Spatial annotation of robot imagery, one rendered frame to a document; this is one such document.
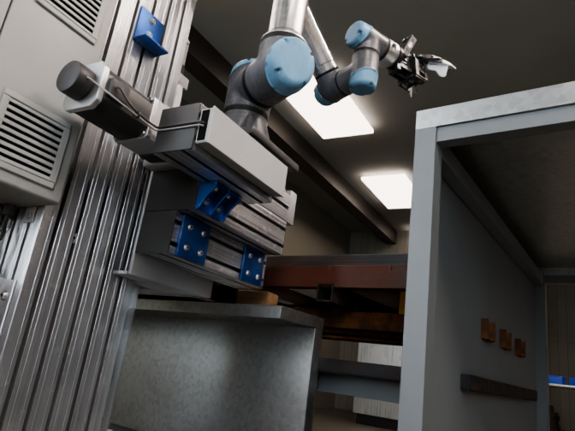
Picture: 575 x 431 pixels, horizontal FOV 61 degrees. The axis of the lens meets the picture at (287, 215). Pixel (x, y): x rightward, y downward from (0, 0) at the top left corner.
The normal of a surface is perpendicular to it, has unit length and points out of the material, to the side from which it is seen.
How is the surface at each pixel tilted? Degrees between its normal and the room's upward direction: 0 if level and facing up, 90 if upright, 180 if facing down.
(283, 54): 98
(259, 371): 90
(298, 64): 98
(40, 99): 90
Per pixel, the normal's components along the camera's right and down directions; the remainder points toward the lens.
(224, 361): -0.56, -0.32
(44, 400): 0.87, -0.04
